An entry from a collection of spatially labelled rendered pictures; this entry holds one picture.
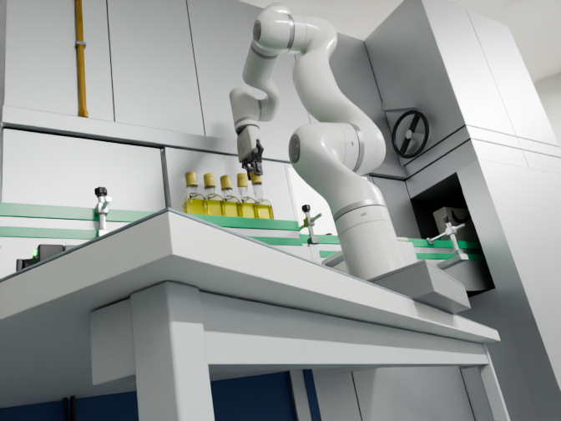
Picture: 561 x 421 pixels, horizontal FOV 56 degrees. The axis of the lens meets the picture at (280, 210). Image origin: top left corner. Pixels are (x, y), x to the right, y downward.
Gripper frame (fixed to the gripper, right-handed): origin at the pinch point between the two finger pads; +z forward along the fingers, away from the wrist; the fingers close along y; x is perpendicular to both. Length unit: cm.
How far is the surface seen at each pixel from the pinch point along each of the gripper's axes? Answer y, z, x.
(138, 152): -14.6, -11.1, -33.2
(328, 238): 4.2, 24.3, 21.1
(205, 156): -11.7, -10.9, -10.9
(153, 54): -15, -53, -25
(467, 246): 4, 25, 92
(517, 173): 22, -1, 114
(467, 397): -16, 80, 89
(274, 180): -11.9, -4.4, 15.5
